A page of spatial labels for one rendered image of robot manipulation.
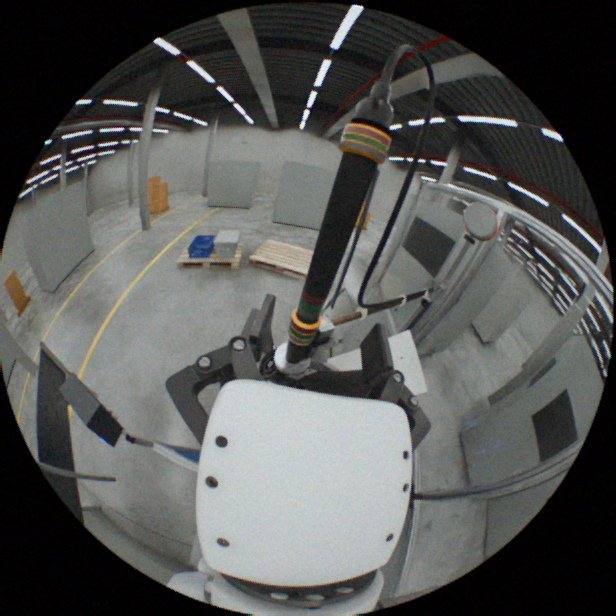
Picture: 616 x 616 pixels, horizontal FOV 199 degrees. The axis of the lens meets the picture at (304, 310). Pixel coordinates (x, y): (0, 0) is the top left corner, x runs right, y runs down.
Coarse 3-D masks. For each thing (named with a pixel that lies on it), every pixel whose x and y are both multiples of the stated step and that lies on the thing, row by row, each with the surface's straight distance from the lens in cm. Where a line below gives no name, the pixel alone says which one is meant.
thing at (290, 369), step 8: (328, 320) 31; (320, 328) 29; (328, 328) 29; (320, 336) 30; (328, 336) 31; (312, 344) 31; (320, 344) 31; (280, 352) 35; (312, 352) 33; (280, 360) 34; (304, 360) 35; (280, 368) 33; (288, 368) 33; (296, 368) 34; (304, 368) 34
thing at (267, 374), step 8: (272, 352) 61; (264, 360) 63; (272, 360) 60; (264, 368) 60; (272, 368) 57; (264, 376) 57; (272, 376) 55; (280, 376) 55; (280, 384) 58; (288, 384) 58; (296, 384) 61
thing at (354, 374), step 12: (324, 372) 53; (336, 372) 53; (348, 372) 52; (360, 372) 50; (312, 384) 47; (324, 384) 46; (336, 384) 45; (348, 384) 45; (360, 384) 44; (348, 396) 41; (360, 396) 41
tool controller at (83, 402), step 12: (72, 384) 91; (72, 396) 87; (84, 396) 83; (72, 408) 85; (84, 408) 80; (96, 408) 76; (84, 420) 77; (96, 420) 77; (108, 420) 81; (96, 432) 80; (108, 432) 84; (120, 432) 89
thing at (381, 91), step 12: (384, 84) 22; (372, 96) 21; (384, 96) 21; (360, 108) 19; (372, 108) 19; (384, 108) 19; (360, 120) 21; (372, 120) 18; (384, 120) 19; (384, 132) 21; (288, 348) 31; (300, 348) 29; (288, 360) 33; (300, 360) 34
